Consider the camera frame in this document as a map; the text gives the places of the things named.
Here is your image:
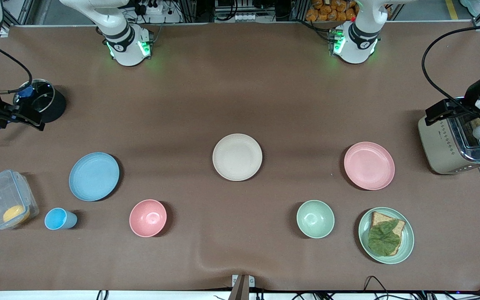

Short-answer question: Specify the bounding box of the brown bread slice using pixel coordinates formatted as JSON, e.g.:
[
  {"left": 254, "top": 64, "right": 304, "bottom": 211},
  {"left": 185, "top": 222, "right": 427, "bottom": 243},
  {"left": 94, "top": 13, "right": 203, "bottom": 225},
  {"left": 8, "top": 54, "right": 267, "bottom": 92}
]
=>
[{"left": 368, "top": 211, "right": 406, "bottom": 256}]

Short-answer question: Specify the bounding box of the black round container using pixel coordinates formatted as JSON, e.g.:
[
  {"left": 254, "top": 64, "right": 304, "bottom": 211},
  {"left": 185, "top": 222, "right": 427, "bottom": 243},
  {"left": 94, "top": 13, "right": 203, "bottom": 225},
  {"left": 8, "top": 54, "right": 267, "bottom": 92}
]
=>
[{"left": 13, "top": 79, "right": 67, "bottom": 124}]

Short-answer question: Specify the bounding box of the beige plate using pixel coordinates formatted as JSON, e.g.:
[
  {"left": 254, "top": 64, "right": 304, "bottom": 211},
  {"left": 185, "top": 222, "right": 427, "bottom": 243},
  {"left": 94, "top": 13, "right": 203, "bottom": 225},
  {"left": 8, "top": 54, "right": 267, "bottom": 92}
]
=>
[{"left": 212, "top": 133, "right": 263, "bottom": 182}]

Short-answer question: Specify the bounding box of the green plate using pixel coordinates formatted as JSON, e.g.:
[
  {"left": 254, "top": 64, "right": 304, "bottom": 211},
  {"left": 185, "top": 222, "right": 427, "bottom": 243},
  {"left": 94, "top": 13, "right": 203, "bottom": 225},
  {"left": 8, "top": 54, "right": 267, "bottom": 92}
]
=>
[{"left": 358, "top": 207, "right": 415, "bottom": 265}]

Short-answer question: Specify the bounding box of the metal table clamp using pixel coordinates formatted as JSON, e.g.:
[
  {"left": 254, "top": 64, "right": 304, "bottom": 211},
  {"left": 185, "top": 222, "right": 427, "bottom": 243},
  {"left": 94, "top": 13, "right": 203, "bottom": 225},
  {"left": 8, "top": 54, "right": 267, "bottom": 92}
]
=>
[{"left": 232, "top": 274, "right": 255, "bottom": 300}]

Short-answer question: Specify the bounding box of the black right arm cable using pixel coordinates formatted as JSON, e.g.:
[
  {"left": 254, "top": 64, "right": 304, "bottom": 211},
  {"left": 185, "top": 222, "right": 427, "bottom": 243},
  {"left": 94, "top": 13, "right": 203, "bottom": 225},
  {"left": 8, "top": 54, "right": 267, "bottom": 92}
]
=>
[{"left": 0, "top": 38, "right": 33, "bottom": 93}]

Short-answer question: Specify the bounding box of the bag of orange items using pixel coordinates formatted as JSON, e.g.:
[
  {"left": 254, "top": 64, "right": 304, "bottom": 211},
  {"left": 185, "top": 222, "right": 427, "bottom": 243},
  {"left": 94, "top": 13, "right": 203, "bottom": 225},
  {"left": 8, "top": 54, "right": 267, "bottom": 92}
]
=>
[{"left": 305, "top": 0, "right": 359, "bottom": 22}]

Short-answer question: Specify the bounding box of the blue cup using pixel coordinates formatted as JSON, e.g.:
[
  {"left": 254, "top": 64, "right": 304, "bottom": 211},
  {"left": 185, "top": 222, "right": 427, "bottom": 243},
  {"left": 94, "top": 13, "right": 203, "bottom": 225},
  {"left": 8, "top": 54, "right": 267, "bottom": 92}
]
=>
[{"left": 44, "top": 207, "right": 78, "bottom": 230}]

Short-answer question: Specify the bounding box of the green bowl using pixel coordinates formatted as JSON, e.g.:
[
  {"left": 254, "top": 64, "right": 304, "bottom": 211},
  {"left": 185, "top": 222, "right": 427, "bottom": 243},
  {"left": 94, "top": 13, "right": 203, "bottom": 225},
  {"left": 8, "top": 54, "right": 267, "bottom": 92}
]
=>
[{"left": 296, "top": 200, "right": 335, "bottom": 239}]

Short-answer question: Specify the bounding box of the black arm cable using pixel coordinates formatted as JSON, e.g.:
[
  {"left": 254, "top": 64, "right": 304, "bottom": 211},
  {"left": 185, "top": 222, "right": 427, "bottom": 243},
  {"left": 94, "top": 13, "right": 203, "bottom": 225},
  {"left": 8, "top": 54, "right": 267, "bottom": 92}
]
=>
[
  {"left": 0, "top": 38, "right": 33, "bottom": 93},
  {"left": 422, "top": 22, "right": 480, "bottom": 117}
]

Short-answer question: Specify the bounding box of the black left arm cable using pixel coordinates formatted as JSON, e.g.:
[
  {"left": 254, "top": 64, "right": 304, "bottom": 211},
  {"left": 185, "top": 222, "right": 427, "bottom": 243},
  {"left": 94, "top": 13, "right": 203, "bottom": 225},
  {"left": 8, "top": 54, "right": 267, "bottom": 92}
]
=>
[{"left": 422, "top": 22, "right": 480, "bottom": 117}]

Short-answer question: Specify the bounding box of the yellow round fruit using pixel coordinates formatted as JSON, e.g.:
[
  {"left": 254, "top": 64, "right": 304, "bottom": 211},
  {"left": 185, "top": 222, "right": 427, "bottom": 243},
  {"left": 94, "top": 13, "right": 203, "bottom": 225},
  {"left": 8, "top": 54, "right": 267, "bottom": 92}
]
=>
[{"left": 2, "top": 205, "right": 30, "bottom": 225}]

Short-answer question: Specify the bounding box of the silver toaster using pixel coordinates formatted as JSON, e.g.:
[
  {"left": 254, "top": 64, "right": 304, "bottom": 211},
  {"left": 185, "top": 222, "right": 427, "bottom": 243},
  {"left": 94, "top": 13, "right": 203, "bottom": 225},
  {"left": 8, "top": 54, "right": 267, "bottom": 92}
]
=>
[{"left": 417, "top": 97, "right": 480, "bottom": 175}]

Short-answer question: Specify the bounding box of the white power strip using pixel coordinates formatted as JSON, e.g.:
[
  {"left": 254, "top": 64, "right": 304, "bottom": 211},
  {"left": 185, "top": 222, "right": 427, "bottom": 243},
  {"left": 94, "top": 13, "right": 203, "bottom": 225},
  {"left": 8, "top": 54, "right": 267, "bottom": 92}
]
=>
[{"left": 138, "top": 0, "right": 165, "bottom": 15}]

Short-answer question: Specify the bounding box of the pink plate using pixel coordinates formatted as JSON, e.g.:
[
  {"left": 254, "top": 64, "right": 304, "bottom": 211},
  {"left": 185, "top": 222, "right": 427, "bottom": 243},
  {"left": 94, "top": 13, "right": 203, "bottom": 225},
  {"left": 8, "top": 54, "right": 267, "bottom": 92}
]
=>
[{"left": 344, "top": 142, "right": 395, "bottom": 191}]

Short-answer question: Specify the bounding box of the pink bowl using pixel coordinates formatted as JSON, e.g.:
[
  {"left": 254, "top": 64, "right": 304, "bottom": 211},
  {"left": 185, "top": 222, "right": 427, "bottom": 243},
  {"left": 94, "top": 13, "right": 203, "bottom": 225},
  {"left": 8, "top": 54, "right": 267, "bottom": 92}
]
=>
[{"left": 129, "top": 199, "right": 168, "bottom": 238}]

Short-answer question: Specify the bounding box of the green lettuce leaf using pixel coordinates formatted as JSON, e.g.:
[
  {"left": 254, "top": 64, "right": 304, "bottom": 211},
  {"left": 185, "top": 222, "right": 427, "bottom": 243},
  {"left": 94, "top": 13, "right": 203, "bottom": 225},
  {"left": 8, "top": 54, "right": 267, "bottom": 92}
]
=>
[{"left": 367, "top": 220, "right": 401, "bottom": 256}]

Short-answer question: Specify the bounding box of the blue plate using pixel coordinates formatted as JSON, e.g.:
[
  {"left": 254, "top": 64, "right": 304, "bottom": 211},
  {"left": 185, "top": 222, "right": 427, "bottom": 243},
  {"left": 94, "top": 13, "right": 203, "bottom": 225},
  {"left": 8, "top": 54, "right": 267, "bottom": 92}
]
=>
[{"left": 69, "top": 152, "right": 120, "bottom": 202}]

